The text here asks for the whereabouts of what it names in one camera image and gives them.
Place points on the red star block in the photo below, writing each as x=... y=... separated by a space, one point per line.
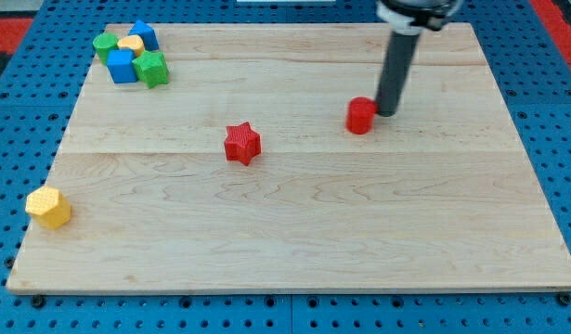
x=242 y=143

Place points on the green star block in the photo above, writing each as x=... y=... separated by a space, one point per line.
x=151 y=68

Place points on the yellow rounded block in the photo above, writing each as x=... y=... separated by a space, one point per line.
x=133 y=43

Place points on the light wooden board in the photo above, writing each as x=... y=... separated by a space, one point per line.
x=439 y=198

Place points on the green cylinder block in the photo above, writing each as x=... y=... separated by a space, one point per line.
x=103 y=44

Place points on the yellow hexagon block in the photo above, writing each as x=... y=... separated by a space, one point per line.
x=48 y=207

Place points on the blue cube block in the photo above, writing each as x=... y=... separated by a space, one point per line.
x=120 y=66

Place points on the blue pentagon block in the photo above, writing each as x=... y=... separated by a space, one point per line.
x=146 y=33

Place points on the robot arm with grey rod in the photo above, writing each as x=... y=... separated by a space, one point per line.
x=408 y=19

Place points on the red cylinder block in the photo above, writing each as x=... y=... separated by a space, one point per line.
x=360 y=115

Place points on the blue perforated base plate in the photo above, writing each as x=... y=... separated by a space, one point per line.
x=43 y=79

